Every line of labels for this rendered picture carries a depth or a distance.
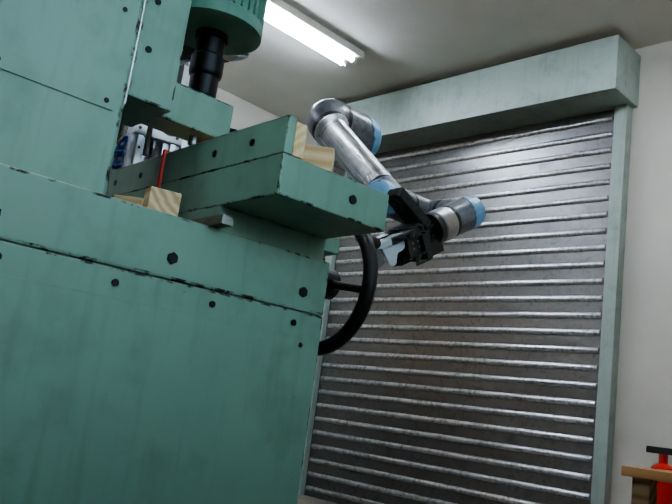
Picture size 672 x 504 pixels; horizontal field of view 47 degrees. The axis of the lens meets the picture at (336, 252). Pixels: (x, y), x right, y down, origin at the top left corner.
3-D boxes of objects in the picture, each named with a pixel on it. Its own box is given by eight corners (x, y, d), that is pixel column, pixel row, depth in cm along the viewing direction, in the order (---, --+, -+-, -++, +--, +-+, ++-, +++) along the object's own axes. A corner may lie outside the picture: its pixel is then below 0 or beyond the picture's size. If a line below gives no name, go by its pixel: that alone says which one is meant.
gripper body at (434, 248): (416, 267, 158) (452, 249, 165) (406, 227, 156) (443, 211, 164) (390, 268, 163) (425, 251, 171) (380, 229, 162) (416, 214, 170)
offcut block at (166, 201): (140, 216, 110) (145, 189, 111) (170, 223, 112) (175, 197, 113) (146, 213, 107) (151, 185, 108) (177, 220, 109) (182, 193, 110)
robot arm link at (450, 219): (455, 205, 167) (426, 208, 173) (442, 210, 164) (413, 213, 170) (462, 238, 168) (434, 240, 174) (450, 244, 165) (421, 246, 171)
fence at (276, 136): (292, 155, 105) (297, 117, 106) (282, 151, 104) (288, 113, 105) (101, 203, 150) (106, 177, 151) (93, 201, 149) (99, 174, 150)
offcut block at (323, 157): (331, 183, 116) (334, 156, 117) (330, 174, 112) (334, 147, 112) (301, 179, 116) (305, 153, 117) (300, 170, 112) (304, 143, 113)
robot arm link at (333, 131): (306, 77, 197) (398, 183, 164) (336, 93, 204) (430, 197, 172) (282, 114, 200) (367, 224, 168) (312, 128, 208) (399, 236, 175)
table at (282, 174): (427, 246, 122) (431, 210, 123) (278, 193, 103) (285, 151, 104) (218, 266, 167) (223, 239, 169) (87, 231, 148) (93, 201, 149)
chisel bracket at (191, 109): (227, 151, 134) (235, 105, 136) (156, 124, 126) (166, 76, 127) (204, 157, 140) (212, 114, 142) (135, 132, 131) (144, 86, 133)
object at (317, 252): (323, 262, 126) (326, 239, 127) (216, 230, 112) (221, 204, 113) (194, 273, 156) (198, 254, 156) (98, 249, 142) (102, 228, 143)
